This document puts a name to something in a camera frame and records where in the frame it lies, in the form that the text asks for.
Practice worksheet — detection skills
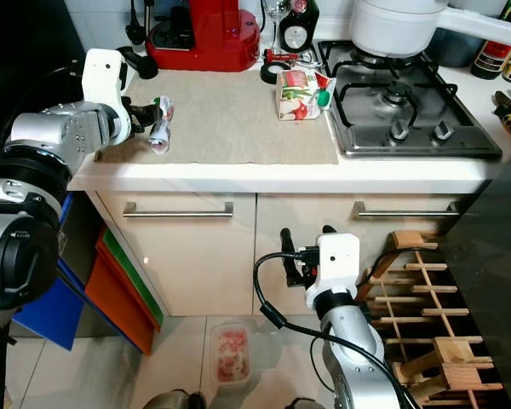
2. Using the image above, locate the small clear plastic bottle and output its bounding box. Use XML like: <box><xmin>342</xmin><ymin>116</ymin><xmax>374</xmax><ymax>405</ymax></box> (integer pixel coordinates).
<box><xmin>151</xmin><ymin>95</ymin><xmax>174</xmax><ymax>158</ymax></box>

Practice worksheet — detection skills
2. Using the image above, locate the tall black glossy fridge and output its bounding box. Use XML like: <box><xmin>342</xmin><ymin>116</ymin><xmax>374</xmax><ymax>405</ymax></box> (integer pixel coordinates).
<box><xmin>0</xmin><ymin>0</ymin><xmax>89</xmax><ymax>151</ymax></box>

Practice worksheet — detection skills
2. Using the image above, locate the black mini fridge white inside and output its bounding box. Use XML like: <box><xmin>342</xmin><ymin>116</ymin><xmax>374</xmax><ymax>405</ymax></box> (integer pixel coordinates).
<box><xmin>438</xmin><ymin>140</ymin><xmax>511</xmax><ymax>409</ymax></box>

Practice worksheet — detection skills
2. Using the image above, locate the wide beige drawer front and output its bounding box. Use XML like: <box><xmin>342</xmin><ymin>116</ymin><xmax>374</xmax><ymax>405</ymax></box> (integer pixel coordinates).
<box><xmin>254</xmin><ymin>193</ymin><xmax>465</xmax><ymax>319</ymax></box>

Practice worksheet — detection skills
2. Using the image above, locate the beige counter mat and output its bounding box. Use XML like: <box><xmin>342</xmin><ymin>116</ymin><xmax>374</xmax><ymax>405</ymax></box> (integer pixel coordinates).
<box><xmin>98</xmin><ymin>70</ymin><xmax>340</xmax><ymax>166</ymax></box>

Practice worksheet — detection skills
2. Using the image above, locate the black kitchen utensil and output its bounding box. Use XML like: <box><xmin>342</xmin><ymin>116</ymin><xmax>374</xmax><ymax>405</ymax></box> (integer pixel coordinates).
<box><xmin>125</xmin><ymin>0</ymin><xmax>151</xmax><ymax>49</ymax></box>

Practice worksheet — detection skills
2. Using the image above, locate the red coffee machine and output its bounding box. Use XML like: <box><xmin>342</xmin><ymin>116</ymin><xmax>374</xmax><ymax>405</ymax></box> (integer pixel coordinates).
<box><xmin>146</xmin><ymin>0</ymin><xmax>261</xmax><ymax>74</ymax></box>

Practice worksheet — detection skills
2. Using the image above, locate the narrow beige drawer front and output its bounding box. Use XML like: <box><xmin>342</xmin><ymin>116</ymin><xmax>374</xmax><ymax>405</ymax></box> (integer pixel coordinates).
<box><xmin>89</xmin><ymin>193</ymin><xmax>258</xmax><ymax>319</ymax></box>

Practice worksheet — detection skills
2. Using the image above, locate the wooden slatted rack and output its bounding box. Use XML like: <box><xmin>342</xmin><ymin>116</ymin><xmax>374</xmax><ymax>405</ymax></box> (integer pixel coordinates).
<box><xmin>358</xmin><ymin>228</ymin><xmax>508</xmax><ymax>409</ymax></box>

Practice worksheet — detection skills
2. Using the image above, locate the clear container pink food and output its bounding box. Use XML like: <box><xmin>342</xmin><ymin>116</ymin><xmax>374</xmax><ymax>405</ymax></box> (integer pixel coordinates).
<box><xmin>210</xmin><ymin>321</ymin><xmax>251</xmax><ymax>387</ymax></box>

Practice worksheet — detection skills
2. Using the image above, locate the black tape roll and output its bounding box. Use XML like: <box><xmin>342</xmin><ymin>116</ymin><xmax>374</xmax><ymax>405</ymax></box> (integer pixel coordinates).
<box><xmin>259</xmin><ymin>60</ymin><xmax>291</xmax><ymax>85</ymax></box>

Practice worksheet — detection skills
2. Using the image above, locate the small red black tool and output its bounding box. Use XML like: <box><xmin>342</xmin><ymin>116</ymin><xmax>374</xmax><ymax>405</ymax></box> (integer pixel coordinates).
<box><xmin>263</xmin><ymin>49</ymin><xmax>296</xmax><ymax>64</ymax></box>

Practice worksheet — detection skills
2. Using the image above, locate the dark robot right foot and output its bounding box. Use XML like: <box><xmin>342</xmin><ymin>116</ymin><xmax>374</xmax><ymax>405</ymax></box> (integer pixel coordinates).
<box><xmin>280</xmin><ymin>397</ymin><xmax>325</xmax><ymax>409</ymax></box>

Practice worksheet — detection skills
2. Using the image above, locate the dark robot foot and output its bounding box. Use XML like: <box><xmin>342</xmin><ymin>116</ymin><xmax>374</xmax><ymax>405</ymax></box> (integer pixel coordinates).
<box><xmin>142</xmin><ymin>389</ymin><xmax>193</xmax><ymax>409</ymax></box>
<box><xmin>280</xmin><ymin>397</ymin><xmax>325</xmax><ymax>409</ymax></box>

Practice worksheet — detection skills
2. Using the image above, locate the red green printed carton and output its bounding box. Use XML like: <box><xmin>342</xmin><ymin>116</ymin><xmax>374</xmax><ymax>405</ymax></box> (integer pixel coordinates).
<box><xmin>277</xmin><ymin>68</ymin><xmax>338</xmax><ymax>123</ymax></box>

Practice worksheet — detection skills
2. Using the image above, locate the steel gas hob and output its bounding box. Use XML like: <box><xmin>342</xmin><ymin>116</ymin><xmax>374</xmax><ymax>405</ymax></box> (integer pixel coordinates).
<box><xmin>317</xmin><ymin>38</ymin><xmax>504</xmax><ymax>161</ymax></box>

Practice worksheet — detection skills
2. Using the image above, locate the green flat board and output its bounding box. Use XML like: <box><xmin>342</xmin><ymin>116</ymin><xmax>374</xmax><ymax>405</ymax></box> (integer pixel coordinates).
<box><xmin>100</xmin><ymin>222</ymin><xmax>166</xmax><ymax>330</ymax></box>

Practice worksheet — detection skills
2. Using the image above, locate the clear wine glass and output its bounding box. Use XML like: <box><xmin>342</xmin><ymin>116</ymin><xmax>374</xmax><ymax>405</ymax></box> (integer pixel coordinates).
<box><xmin>261</xmin><ymin>0</ymin><xmax>290</xmax><ymax>27</ymax></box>

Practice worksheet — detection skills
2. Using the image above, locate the dark bottle round white label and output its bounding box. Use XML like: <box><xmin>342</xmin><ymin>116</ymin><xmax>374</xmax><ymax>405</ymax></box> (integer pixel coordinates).
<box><xmin>278</xmin><ymin>0</ymin><xmax>320</xmax><ymax>53</ymax></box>

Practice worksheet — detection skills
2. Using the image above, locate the orange flat board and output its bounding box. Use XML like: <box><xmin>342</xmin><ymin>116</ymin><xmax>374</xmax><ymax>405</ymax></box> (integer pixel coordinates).
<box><xmin>84</xmin><ymin>233</ymin><xmax>155</xmax><ymax>357</ymax></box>

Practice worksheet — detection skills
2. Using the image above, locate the dark robot left foot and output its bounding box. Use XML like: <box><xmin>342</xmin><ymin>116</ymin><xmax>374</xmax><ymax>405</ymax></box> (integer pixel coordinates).
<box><xmin>142</xmin><ymin>389</ymin><xmax>193</xmax><ymax>409</ymax></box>

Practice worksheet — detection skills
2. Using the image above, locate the blue flat board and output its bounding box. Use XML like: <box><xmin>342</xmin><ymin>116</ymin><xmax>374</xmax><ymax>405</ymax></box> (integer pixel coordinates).
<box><xmin>12</xmin><ymin>191</ymin><xmax>100</xmax><ymax>351</ymax></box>

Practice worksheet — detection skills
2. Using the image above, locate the dark grey pot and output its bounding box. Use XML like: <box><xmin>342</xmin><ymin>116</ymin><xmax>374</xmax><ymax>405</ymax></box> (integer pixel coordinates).
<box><xmin>426</xmin><ymin>26</ymin><xmax>483</xmax><ymax>70</ymax></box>

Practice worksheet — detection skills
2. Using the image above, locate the dark wine bottle red label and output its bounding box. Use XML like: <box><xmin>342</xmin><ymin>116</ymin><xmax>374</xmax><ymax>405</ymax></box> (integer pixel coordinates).
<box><xmin>470</xmin><ymin>0</ymin><xmax>511</xmax><ymax>81</ymax></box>

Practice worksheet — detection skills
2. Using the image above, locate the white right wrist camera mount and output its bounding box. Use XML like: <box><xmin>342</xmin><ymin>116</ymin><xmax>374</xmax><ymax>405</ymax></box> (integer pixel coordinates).
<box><xmin>305</xmin><ymin>232</ymin><xmax>362</xmax><ymax>310</ymax></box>

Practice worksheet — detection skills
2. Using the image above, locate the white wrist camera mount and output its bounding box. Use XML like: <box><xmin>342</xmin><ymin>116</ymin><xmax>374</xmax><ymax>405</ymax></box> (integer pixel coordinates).
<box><xmin>305</xmin><ymin>232</ymin><xmax>362</xmax><ymax>310</ymax></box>
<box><xmin>83</xmin><ymin>49</ymin><xmax>133</xmax><ymax>141</ymax></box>

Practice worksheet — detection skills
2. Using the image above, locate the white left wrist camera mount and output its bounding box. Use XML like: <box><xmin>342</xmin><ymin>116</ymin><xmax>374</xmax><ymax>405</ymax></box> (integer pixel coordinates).
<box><xmin>83</xmin><ymin>49</ymin><xmax>133</xmax><ymax>141</ymax></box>

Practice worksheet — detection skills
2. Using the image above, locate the long steel drawer handle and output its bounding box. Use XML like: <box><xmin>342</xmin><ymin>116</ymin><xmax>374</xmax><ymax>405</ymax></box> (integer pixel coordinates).
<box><xmin>352</xmin><ymin>200</ymin><xmax>464</xmax><ymax>219</ymax></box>

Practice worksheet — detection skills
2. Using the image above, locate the short steel drawer handle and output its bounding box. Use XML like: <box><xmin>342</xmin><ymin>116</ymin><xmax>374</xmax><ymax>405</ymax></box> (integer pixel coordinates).
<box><xmin>123</xmin><ymin>201</ymin><xmax>234</xmax><ymax>219</ymax></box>

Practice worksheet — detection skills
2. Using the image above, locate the white long-handled pot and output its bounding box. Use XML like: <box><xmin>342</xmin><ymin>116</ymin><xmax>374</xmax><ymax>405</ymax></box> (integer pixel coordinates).
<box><xmin>349</xmin><ymin>0</ymin><xmax>508</xmax><ymax>60</ymax></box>

